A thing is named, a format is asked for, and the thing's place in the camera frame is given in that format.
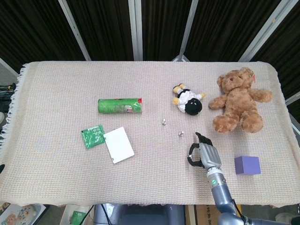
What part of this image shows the grey aluminium partition post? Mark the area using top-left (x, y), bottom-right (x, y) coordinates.
top-left (285, 91), bottom-right (300, 106)
top-left (172, 0), bottom-right (200, 62)
top-left (58, 0), bottom-right (91, 61)
top-left (239, 0), bottom-right (293, 62)
top-left (128, 0), bottom-right (143, 61)
top-left (0, 57), bottom-right (19, 78)

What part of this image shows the white shoe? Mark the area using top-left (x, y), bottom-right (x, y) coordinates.
top-left (275, 212), bottom-right (300, 225)

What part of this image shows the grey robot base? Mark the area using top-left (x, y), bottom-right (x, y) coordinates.
top-left (93, 203), bottom-right (186, 225)

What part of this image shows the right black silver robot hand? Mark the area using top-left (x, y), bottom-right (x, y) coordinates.
top-left (187, 132), bottom-right (222, 170)

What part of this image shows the black white penguin plush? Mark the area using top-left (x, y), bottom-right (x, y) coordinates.
top-left (172, 83), bottom-right (206, 116)

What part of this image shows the brown cardboard box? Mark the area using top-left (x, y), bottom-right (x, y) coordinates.
top-left (185, 205), bottom-right (220, 225)

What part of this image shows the white plastic cover plate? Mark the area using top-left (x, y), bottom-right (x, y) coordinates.
top-left (103, 127), bottom-right (135, 165)

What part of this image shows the cartoon picture book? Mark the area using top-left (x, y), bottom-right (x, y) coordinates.
top-left (0, 203), bottom-right (47, 225)

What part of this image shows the green chips can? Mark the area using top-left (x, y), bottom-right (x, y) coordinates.
top-left (97, 97), bottom-right (143, 115)

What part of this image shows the green packet in white bag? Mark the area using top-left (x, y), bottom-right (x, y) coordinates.
top-left (63, 204), bottom-right (94, 225)

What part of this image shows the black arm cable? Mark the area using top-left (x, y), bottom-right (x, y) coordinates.
top-left (232, 199), bottom-right (249, 225)

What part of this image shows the brown teddy bear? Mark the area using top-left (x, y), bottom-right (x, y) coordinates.
top-left (208, 67), bottom-right (273, 134)

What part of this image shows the purple foam cube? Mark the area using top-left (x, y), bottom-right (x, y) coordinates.
top-left (234, 156), bottom-right (262, 175)

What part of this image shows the green foil snack packet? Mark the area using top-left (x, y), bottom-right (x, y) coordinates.
top-left (81, 124), bottom-right (106, 150)

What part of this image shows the beige woven tablecloth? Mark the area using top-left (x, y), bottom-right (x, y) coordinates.
top-left (0, 61), bottom-right (300, 208)

